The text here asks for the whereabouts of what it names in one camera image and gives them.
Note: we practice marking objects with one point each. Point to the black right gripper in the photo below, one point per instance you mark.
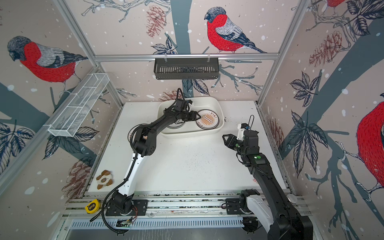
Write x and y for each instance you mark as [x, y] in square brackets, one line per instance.
[231, 141]

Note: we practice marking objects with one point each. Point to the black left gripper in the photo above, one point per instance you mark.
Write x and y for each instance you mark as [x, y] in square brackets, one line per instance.
[193, 116]

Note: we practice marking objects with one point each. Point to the orange sunburst plate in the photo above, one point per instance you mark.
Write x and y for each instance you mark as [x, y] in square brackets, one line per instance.
[129, 133]
[208, 120]

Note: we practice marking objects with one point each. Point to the white green-rim plate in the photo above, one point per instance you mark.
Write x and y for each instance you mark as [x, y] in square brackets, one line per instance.
[178, 124]

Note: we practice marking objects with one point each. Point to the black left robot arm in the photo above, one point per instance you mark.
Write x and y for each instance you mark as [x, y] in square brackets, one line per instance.
[143, 141]

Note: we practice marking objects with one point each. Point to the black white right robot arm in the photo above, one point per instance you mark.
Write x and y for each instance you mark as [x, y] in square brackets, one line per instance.
[280, 219]

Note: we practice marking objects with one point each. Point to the white plastic bin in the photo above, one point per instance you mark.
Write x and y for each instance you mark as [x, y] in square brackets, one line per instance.
[190, 129]

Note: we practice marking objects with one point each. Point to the glass jar with lid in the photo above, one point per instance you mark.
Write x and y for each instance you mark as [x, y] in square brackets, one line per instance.
[292, 198]

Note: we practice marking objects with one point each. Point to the brown small object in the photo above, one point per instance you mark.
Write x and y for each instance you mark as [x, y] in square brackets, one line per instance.
[104, 179]

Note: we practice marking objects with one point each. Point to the small circuit board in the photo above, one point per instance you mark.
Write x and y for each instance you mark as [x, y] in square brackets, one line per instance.
[124, 223]

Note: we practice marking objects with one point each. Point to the yellow tape measure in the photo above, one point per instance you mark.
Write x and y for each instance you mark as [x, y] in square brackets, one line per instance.
[93, 206]

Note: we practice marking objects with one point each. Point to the black hanging wire shelf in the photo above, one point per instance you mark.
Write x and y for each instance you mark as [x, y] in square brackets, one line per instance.
[186, 69]

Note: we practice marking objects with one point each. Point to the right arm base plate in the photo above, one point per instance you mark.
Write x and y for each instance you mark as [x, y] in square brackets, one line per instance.
[237, 206]

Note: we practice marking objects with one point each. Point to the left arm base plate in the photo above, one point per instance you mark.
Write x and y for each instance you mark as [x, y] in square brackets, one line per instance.
[138, 207]

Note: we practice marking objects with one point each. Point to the white wire mesh basket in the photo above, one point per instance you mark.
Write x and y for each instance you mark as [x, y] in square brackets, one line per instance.
[81, 102]

